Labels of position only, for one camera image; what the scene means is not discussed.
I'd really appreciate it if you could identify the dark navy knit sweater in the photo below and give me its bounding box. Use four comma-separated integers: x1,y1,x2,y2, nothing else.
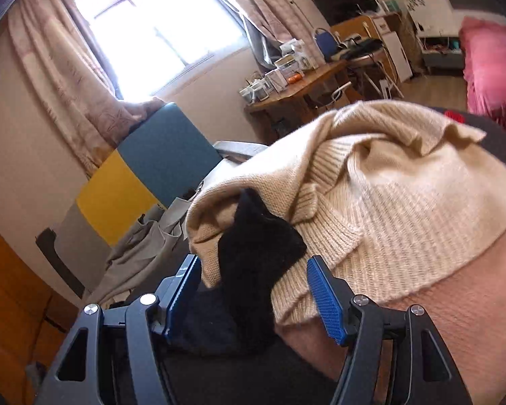
172,188,306,356

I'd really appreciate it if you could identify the round stool with clothes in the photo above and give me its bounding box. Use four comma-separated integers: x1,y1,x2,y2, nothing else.
341,38,404,100

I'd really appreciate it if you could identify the pink knit sweater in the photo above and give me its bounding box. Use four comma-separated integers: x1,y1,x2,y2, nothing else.
273,226,506,405

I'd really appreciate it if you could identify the wooden wardrobe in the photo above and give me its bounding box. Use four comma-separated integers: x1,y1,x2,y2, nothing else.
0,234,78,404

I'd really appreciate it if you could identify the grey hoodie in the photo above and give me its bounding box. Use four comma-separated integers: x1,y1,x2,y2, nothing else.
84,183,204,308

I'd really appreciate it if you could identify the beige knit sweater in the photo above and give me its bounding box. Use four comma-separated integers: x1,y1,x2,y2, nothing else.
186,101,506,303

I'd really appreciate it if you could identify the grey yellow blue armchair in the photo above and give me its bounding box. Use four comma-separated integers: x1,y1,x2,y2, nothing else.
35,103,265,298

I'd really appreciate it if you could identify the left patterned curtain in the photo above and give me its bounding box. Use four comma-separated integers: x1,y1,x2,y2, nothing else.
8,0,164,177

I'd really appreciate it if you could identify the patterned curtain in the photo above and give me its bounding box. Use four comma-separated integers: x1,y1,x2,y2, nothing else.
8,0,164,177
231,0,325,68

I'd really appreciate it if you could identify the red garment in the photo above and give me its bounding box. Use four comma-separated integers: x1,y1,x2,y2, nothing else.
443,110,465,124

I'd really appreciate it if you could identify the wooden desk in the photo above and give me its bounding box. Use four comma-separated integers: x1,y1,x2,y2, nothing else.
244,60,347,144

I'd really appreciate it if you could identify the white bedside cabinet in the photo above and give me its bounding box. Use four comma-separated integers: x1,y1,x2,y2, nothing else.
405,0,464,71

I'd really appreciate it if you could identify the black television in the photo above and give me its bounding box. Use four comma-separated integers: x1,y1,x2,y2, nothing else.
312,0,367,27

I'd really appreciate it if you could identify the right patterned curtain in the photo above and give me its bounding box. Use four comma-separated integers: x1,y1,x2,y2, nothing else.
231,0,325,68

